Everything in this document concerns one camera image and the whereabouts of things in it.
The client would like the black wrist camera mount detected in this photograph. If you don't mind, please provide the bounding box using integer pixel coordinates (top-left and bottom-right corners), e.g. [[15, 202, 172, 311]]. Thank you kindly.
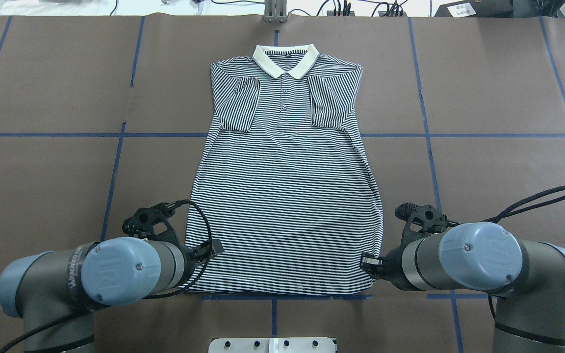
[[394, 202, 448, 248], [122, 202, 184, 247]]

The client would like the black power strip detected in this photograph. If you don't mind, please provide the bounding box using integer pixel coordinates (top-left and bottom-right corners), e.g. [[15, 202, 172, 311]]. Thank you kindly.
[[322, 0, 355, 17]]

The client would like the navy white striped polo shirt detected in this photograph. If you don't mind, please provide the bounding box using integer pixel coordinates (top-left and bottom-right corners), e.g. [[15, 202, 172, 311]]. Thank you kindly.
[[190, 44, 384, 296]]

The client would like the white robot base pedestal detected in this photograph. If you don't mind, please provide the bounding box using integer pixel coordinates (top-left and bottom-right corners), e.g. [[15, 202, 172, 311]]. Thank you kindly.
[[208, 337, 338, 353]]

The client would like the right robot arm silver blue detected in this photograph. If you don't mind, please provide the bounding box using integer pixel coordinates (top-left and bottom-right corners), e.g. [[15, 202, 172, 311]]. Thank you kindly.
[[360, 222, 565, 353]]

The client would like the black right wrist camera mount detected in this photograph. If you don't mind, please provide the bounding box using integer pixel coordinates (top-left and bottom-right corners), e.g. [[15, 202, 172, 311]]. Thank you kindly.
[[394, 202, 448, 248]]

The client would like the aluminium frame post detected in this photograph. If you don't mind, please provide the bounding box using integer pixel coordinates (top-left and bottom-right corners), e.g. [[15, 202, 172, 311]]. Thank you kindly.
[[263, 0, 288, 23]]

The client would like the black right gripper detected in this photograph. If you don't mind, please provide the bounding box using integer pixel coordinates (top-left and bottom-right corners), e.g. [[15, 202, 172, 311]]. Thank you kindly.
[[360, 248, 408, 290]]

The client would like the black box with label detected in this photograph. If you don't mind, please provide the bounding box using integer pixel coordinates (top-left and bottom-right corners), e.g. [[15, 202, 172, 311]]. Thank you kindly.
[[433, 0, 514, 18]]

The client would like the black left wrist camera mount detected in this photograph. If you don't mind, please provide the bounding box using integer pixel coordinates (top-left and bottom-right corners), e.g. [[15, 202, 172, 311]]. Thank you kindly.
[[122, 202, 184, 247]]

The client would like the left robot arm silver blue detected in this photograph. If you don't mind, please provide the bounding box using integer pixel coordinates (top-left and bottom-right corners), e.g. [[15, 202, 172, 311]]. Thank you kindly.
[[0, 237, 224, 353]]

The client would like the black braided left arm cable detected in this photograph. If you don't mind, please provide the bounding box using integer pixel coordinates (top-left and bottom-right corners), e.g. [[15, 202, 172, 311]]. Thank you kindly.
[[0, 199, 213, 353]]

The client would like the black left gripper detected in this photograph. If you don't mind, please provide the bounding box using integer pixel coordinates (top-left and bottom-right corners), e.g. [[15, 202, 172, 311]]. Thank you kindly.
[[180, 239, 225, 280]]

